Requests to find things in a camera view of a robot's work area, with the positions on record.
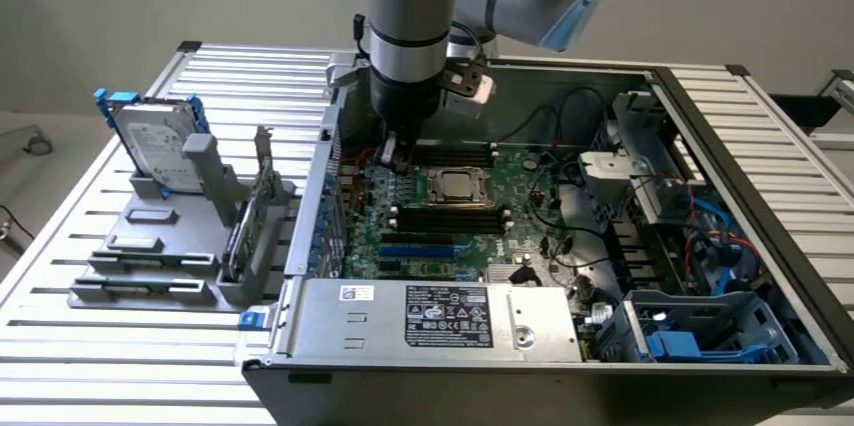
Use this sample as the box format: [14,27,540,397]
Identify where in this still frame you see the blue plastic disk bay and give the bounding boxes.
[621,287,801,365]

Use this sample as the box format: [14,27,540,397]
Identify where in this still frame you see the grey caster wheel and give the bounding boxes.
[22,129,55,156]

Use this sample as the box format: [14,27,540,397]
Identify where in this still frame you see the metal CPU socket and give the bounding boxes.
[424,164,501,208]

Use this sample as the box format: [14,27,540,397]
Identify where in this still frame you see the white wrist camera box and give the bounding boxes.
[441,59,500,120]

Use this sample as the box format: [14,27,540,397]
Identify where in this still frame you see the black RAM slot bank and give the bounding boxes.
[392,204,514,236]
[414,140,501,168]

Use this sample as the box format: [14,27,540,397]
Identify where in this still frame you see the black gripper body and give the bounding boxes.
[369,67,446,137]

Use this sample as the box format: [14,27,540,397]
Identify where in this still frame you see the hard disk with blue bracket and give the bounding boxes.
[95,87,217,196]

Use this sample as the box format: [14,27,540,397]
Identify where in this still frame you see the green motherboard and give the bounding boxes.
[332,139,606,293]

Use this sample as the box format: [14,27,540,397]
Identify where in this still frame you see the grey parts rack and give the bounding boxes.
[66,133,300,316]

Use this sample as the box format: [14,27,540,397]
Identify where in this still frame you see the silver power supply unit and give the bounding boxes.
[269,277,584,366]

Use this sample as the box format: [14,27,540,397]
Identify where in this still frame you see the green graphics card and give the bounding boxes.
[225,125,284,283]

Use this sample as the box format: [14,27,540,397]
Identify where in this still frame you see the black expansion slot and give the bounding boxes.
[378,232,464,248]

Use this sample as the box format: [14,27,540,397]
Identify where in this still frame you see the long black wire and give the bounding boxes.
[497,87,610,146]

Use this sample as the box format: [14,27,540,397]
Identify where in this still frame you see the black floor cable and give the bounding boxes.
[0,204,37,253]

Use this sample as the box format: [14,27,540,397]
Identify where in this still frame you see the blue expansion slot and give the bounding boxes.
[378,244,457,259]

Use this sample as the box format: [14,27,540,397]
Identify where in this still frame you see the silver chipset heat sink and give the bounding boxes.
[481,265,544,286]

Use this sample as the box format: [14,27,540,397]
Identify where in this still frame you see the blue data wire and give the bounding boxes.
[686,189,764,268]

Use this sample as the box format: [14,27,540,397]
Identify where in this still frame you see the silver disk bay cage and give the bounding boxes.
[576,89,711,228]

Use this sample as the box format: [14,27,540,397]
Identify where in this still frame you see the silver CPU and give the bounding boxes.
[440,173,486,198]

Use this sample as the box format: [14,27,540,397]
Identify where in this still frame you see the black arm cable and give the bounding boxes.
[352,14,486,78]

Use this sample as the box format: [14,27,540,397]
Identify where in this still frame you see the open black PC case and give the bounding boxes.
[241,56,854,426]

